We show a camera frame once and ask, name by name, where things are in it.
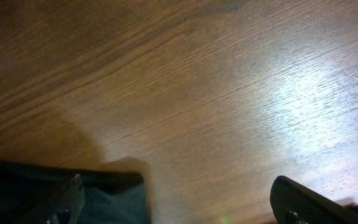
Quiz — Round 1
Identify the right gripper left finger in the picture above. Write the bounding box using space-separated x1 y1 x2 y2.
14 173 86 224

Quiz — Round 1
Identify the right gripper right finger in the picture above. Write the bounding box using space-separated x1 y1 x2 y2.
270 175 358 224

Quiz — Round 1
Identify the dark green t-shirt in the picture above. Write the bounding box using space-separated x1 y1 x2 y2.
0 162 150 223

